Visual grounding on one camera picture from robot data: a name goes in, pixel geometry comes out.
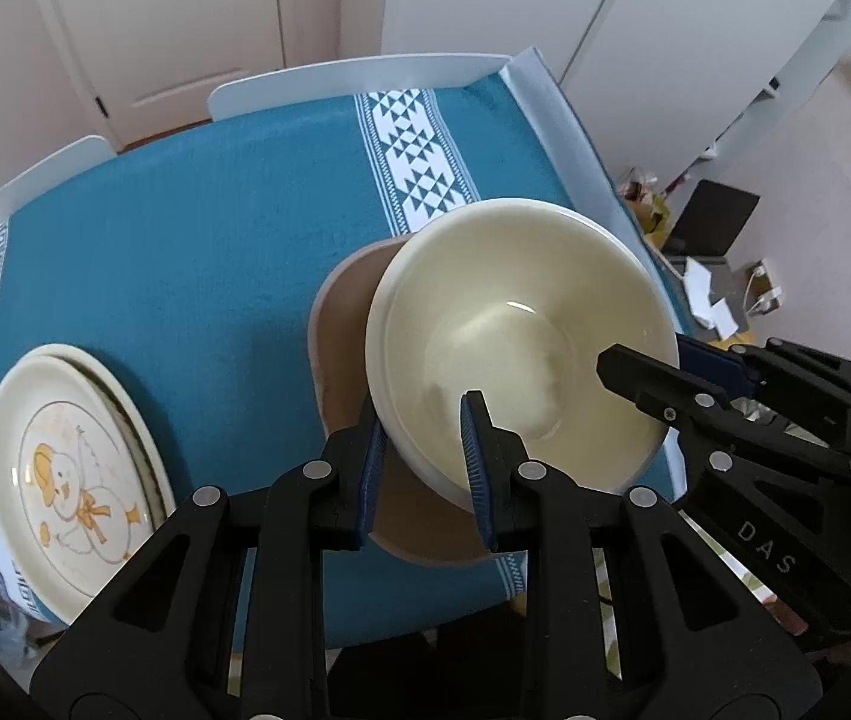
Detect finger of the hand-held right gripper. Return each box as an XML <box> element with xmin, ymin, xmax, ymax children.
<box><xmin>676</xmin><ymin>334</ymin><xmax>851</xmax><ymax>458</ymax></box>
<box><xmin>596</xmin><ymin>343</ymin><xmax>851</xmax><ymax>482</ymax></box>

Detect black flat case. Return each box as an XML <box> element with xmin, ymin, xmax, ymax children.
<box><xmin>666</xmin><ymin>178</ymin><xmax>761</xmax><ymax>257</ymax></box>

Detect white charger with cable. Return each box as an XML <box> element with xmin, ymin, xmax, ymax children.
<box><xmin>738</xmin><ymin>259</ymin><xmax>787</xmax><ymax>316</ymax></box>

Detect cream bowl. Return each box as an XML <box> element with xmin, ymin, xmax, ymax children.
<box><xmin>369</xmin><ymin>199</ymin><xmax>681</xmax><ymax>500</ymax></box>

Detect blue patterned tablecloth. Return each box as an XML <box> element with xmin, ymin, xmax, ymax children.
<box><xmin>0</xmin><ymin>75</ymin><xmax>696</xmax><ymax>650</ymax></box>

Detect white cabinet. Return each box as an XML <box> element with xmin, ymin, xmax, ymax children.
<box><xmin>380</xmin><ymin>0</ymin><xmax>851</xmax><ymax>166</ymax></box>

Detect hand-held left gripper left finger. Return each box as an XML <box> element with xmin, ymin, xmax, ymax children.
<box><xmin>29</xmin><ymin>394</ymin><xmax>387</xmax><ymax>720</ymax></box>

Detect cream plate with yellow ring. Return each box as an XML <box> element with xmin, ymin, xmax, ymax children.
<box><xmin>0</xmin><ymin>343</ymin><xmax>178</xmax><ymax>625</ymax></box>

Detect striped blanket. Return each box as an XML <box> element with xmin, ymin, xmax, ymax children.
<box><xmin>511</xmin><ymin>540</ymin><xmax>808</xmax><ymax>638</ymax></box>

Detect white chair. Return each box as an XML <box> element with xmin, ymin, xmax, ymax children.
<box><xmin>0</xmin><ymin>135</ymin><xmax>121</xmax><ymax>230</ymax></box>
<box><xmin>208</xmin><ymin>52</ymin><xmax>516</xmax><ymax>122</ymax></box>

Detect white papers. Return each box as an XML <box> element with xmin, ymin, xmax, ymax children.
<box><xmin>684</xmin><ymin>259</ymin><xmax>742</xmax><ymax>340</ymax></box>

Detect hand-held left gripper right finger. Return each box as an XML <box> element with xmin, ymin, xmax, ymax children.
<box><xmin>459</xmin><ymin>390</ymin><xmax>823</xmax><ymax>720</ymax></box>

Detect taupe square bowl with handles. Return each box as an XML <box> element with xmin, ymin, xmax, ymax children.
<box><xmin>307</xmin><ymin>238</ymin><xmax>503</xmax><ymax>568</ymax></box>

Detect yellow bag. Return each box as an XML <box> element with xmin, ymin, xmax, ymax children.
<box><xmin>618</xmin><ymin>171</ymin><xmax>672</xmax><ymax>242</ymax></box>

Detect white door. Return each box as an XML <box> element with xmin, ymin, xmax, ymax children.
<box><xmin>24</xmin><ymin>0</ymin><xmax>300</xmax><ymax>147</ymax></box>

